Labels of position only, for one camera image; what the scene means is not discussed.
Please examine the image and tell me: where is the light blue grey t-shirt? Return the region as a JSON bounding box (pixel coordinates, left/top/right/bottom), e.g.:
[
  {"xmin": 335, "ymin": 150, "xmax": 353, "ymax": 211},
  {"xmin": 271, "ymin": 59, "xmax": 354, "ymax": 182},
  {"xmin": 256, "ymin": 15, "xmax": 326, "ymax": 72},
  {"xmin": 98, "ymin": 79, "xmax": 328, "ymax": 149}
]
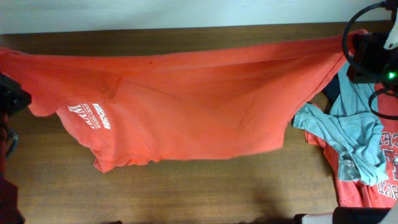
[{"xmin": 293, "ymin": 63, "xmax": 389, "ymax": 185}]

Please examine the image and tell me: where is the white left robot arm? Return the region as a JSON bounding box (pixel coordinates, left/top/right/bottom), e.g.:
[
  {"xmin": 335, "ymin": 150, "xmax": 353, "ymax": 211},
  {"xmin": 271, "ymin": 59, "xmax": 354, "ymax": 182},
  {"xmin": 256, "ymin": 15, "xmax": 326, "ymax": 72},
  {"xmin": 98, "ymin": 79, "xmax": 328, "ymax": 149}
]
[{"xmin": 1, "ymin": 73, "xmax": 32, "ymax": 224}]

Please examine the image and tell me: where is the orange printed t-shirt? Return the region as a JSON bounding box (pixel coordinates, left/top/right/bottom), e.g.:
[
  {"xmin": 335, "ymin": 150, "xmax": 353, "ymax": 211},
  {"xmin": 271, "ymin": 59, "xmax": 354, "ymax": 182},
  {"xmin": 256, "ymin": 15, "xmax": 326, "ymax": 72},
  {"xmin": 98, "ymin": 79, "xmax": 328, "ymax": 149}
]
[{"xmin": 1, "ymin": 35, "xmax": 346, "ymax": 172}]

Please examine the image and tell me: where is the red printed t-shirt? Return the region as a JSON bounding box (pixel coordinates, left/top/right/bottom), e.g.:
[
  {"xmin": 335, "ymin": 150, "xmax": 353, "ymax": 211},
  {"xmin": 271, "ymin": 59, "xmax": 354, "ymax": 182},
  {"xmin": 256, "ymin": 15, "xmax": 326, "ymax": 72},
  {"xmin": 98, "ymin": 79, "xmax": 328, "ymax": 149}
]
[{"xmin": 303, "ymin": 82, "xmax": 398, "ymax": 209}]

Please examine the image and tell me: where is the dark navy garment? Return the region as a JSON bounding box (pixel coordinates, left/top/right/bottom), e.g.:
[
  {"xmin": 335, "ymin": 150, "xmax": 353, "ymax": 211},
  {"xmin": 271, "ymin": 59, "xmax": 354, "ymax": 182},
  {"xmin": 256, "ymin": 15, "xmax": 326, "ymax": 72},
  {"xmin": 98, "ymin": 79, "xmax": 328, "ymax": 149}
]
[{"xmin": 322, "ymin": 74, "xmax": 340, "ymax": 113}]

